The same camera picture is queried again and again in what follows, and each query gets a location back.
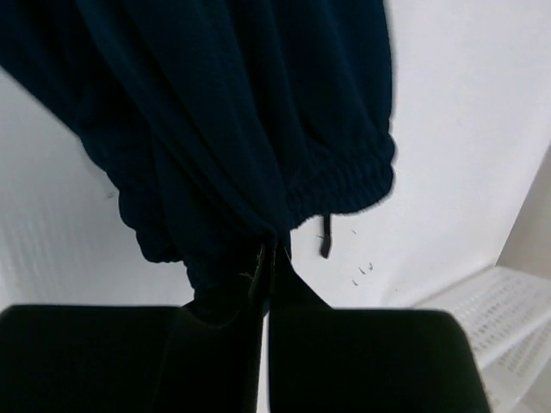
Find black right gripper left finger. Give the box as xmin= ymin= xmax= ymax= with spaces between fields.
xmin=1 ymin=247 xmax=274 ymax=412

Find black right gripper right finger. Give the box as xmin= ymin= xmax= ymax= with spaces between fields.
xmin=268 ymin=248 xmax=490 ymax=412

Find navy blue shorts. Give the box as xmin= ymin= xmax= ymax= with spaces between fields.
xmin=1 ymin=1 xmax=395 ymax=292

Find white perforated plastic basket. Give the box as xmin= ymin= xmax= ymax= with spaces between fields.
xmin=416 ymin=267 xmax=550 ymax=412

